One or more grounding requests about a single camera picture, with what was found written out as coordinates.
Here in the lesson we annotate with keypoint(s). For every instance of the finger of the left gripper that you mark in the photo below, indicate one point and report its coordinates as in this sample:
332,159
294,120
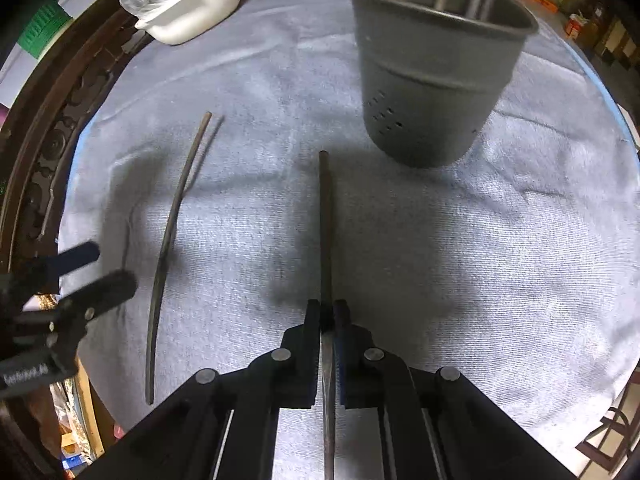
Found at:
75,257
89,302

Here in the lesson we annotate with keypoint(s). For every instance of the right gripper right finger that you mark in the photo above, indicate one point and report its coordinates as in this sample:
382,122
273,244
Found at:
433,425

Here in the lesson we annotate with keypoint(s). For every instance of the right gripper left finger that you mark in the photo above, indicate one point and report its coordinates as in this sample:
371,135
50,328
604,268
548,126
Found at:
222,426

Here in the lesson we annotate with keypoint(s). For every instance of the carved dark wooden chair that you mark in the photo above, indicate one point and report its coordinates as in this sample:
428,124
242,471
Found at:
40,135

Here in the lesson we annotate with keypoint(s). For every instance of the grey table cloth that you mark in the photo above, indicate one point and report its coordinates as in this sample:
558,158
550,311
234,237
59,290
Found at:
518,264

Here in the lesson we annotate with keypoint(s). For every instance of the green thermos flask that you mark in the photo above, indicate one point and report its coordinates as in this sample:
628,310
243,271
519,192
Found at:
44,27

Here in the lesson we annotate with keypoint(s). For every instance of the dark grey utensil holder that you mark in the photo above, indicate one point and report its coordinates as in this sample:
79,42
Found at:
430,78

